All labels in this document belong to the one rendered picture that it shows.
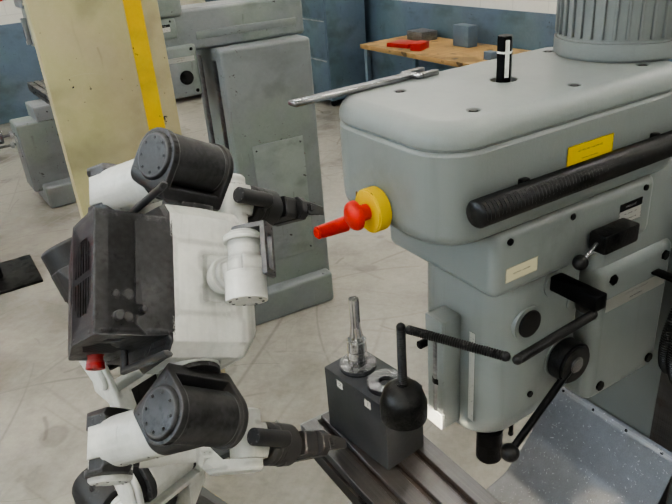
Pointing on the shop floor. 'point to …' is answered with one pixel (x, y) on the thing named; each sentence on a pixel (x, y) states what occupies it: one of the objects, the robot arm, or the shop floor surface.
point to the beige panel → (103, 81)
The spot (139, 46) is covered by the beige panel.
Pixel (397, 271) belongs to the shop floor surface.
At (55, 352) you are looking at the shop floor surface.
